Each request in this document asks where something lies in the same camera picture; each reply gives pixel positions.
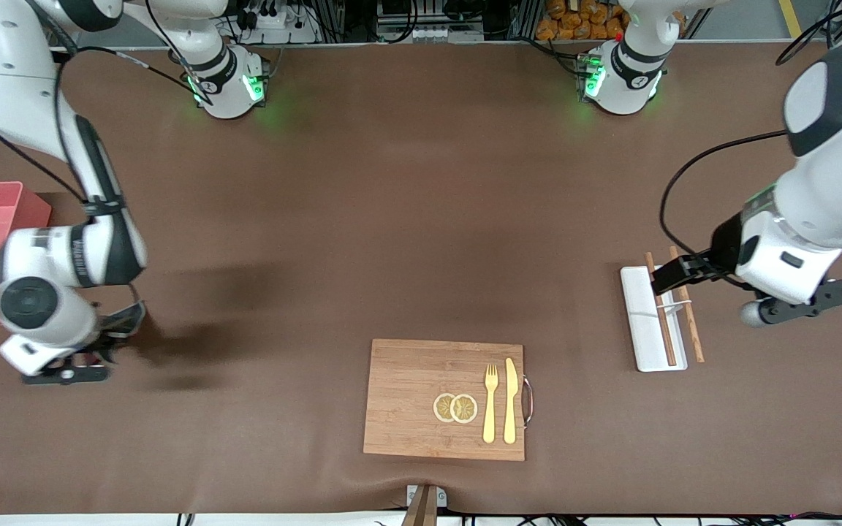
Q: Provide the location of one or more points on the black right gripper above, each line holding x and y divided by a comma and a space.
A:
118, 324

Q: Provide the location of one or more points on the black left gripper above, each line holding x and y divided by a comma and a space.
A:
722, 247

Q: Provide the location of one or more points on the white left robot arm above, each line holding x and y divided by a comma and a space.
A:
830, 183

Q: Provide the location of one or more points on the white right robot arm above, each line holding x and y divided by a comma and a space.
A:
26, 44

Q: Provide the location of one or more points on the brown wooden chopstick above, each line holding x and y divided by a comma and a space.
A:
691, 329
666, 329

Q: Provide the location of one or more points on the white rectangular chopstick tray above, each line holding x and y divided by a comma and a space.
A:
640, 329

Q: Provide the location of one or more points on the brown leatherette table mat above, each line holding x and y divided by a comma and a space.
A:
245, 438

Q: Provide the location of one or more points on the yellow knife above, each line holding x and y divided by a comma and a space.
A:
511, 402

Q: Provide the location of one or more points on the yellow fork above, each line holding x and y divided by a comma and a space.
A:
490, 409

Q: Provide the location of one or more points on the lemon slice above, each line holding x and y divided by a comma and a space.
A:
465, 408
441, 408

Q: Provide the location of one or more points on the orange bagged goods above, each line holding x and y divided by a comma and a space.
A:
574, 22

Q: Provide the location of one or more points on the bamboo cutting board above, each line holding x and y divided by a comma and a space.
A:
421, 387

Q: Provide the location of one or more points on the white power strip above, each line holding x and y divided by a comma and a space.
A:
282, 25

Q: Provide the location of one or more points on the brown clamp with metal bracket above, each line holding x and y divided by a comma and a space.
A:
425, 504

